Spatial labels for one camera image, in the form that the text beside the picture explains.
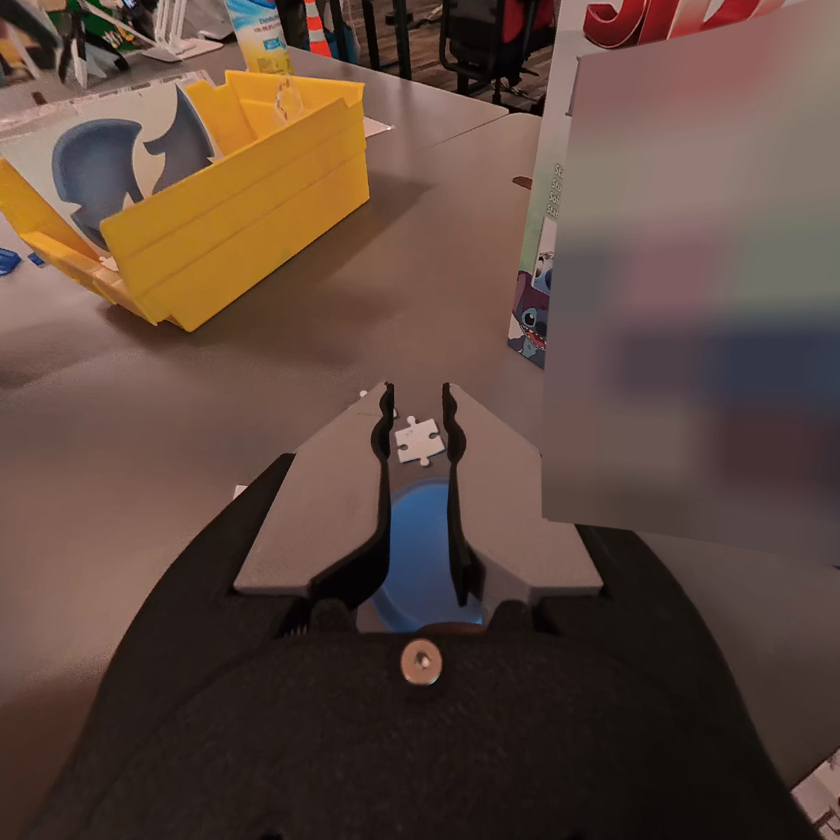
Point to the white plastic stand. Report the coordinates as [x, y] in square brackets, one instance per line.
[177, 39]

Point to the white paper sheet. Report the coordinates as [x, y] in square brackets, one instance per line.
[378, 128]

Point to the blue puzzle ball shell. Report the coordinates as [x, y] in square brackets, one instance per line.
[420, 551]

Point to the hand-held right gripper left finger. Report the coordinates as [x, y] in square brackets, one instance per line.
[315, 525]

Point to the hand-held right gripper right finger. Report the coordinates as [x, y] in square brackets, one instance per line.
[512, 525]

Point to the black tripod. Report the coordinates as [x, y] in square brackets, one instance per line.
[82, 52]

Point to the orange traffic cone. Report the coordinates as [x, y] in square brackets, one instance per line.
[317, 29]

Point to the small brown tag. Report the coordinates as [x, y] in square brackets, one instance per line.
[522, 182]

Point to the wipes canister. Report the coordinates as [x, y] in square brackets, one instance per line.
[259, 36]

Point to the black office chair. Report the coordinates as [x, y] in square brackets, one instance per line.
[492, 39]

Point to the cartoon puzzle box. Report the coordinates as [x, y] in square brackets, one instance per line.
[558, 85]

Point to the green box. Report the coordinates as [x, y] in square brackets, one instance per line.
[108, 23]

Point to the clear plastic bag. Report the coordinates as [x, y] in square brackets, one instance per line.
[289, 102]

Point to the printed sheet with blue shapes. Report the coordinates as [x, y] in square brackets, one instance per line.
[98, 170]

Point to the yellow plastic bin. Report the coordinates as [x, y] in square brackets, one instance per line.
[236, 229]

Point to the printed instruction paper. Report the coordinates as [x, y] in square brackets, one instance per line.
[820, 804]

